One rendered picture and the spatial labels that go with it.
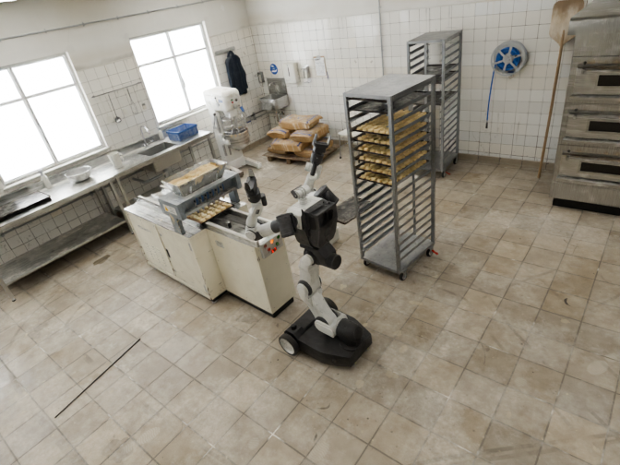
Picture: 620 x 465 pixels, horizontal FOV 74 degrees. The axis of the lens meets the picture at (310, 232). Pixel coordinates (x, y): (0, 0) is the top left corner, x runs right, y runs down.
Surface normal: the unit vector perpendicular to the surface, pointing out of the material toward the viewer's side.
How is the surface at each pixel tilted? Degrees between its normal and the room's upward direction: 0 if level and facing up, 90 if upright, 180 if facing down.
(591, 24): 90
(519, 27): 90
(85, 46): 90
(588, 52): 90
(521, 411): 0
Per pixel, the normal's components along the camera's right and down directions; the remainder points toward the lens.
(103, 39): 0.78, 0.22
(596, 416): -0.15, -0.84
